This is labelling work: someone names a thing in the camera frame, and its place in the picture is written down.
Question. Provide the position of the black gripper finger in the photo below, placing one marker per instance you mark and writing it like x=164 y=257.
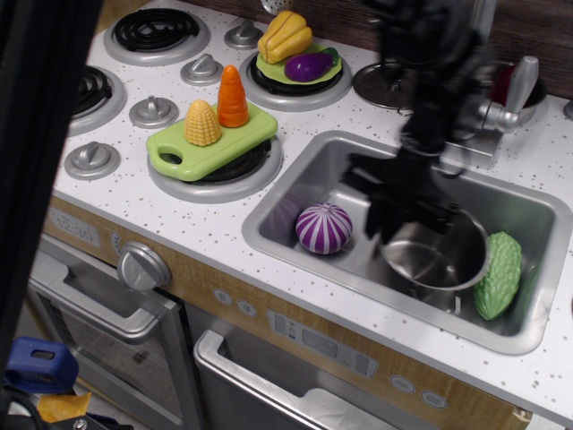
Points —
x=380 y=219

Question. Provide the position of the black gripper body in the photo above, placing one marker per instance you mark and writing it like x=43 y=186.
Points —
x=406 y=182

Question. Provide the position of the stainless steel pot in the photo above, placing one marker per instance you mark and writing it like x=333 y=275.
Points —
x=436 y=266

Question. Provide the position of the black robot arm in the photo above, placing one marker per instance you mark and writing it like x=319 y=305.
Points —
x=435 y=40

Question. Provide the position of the stainless steel sink basin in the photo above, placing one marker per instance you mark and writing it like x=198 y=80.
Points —
x=542 y=225

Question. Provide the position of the silver pot lid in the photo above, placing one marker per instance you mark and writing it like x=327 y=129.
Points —
x=386 y=85

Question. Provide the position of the purple striped toy onion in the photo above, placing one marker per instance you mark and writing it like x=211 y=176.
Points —
x=323 y=228

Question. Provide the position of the silver toy faucet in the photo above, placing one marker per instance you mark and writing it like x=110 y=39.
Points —
x=478 y=148

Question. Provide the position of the green toy bitter melon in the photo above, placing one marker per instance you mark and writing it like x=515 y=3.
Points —
x=495 y=292

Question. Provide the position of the front right stove burner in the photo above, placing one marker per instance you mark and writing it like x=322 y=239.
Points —
x=238 y=179

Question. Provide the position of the stove burner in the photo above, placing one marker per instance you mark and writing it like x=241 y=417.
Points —
x=100 y=99
x=268 y=94
x=238 y=179
x=156 y=37

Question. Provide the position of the purple toy eggplant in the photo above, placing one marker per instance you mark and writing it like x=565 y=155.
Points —
x=310 y=67

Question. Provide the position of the back right stove burner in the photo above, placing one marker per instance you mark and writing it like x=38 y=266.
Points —
x=268 y=94

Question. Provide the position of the green toy plate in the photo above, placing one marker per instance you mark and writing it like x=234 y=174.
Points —
x=276 y=71

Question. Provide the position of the orange toy carrot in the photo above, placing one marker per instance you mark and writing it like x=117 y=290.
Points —
x=232 y=106

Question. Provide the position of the yellow toy bell pepper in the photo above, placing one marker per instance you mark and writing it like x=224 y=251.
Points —
x=287 y=35

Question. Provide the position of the yellow toy corn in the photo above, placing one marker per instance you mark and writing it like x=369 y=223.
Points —
x=201 y=125

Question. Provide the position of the toy dishwasher door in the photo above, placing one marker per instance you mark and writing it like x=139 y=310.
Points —
x=249 y=384

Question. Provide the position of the silver stove knob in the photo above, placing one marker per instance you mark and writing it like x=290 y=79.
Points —
x=203 y=71
x=92 y=161
x=153 y=113
x=245 y=36

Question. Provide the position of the silver oven dial knob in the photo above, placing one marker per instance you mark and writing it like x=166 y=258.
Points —
x=140 y=268

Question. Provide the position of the toy oven door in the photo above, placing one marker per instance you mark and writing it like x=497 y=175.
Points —
x=132 y=347

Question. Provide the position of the back left stove burner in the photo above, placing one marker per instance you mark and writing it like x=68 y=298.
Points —
x=156 y=37

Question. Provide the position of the front left stove burner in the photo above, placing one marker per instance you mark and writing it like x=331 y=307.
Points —
x=100 y=99

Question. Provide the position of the blue plastic clamp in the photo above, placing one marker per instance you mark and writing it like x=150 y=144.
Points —
x=40 y=367

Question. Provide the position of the black foreground pole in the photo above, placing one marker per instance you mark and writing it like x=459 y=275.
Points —
x=44 y=47

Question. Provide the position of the yellow cloth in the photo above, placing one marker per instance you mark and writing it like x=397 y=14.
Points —
x=58 y=407

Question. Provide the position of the silver faucet lever handle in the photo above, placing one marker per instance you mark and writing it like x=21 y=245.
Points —
x=510 y=93

